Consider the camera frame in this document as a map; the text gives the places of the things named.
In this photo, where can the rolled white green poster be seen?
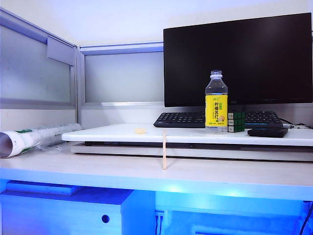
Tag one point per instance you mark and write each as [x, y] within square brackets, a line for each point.
[22, 142]

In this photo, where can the small beige eraser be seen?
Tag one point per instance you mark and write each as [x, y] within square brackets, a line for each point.
[140, 131]

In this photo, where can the grey partition hanger plate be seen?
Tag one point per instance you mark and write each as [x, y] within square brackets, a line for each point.
[60, 50]

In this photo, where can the grey flat base board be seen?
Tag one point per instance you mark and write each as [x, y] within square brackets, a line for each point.
[195, 153]

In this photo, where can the crumpled clear plastic wrap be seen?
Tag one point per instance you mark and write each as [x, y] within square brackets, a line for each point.
[50, 148]

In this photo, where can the clear bottle yellow label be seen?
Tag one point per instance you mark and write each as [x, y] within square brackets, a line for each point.
[216, 112]

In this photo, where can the white wall socket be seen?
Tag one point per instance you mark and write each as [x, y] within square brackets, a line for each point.
[160, 216]

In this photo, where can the black rubik's cube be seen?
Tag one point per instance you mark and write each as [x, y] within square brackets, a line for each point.
[236, 122]

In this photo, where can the black smartphone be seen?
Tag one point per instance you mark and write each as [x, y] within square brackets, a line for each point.
[266, 132]

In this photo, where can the white desk cabinet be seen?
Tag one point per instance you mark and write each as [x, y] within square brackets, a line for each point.
[49, 215]

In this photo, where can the white flat board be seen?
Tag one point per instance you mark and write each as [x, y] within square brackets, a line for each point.
[110, 134]

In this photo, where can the black computer keyboard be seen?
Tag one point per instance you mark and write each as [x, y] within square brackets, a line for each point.
[178, 120]

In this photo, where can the black computer monitor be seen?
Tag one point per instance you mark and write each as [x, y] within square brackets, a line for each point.
[244, 61]

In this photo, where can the thin wooden stick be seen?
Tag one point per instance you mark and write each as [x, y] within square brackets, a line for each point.
[164, 154]

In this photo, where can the grey cubicle partition frame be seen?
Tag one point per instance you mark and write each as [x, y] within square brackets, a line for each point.
[80, 85]

